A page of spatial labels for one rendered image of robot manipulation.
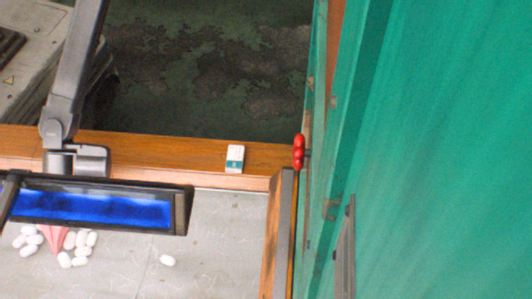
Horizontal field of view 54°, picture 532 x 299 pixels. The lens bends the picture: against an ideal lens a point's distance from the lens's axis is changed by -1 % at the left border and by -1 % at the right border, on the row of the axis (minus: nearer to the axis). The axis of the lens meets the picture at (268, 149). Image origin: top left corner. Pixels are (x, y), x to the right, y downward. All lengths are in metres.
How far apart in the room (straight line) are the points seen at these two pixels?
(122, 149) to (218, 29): 1.42
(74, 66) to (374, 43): 0.89
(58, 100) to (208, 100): 1.26
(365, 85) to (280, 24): 2.33
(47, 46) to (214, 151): 0.91
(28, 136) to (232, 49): 1.34
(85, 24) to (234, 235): 0.51
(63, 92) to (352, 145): 0.84
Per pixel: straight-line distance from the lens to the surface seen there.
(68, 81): 1.07
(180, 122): 2.20
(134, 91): 2.34
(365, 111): 0.25
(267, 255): 0.99
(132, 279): 1.10
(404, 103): 0.17
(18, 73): 1.88
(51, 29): 1.98
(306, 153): 0.60
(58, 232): 1.10
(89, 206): 0.79
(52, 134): 1.06
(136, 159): 1.19
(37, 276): 1.16
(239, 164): 1.13
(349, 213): 0.26
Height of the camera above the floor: 1.74
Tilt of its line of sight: 56 degrees down
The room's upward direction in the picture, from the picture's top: 1 degrees clockwise
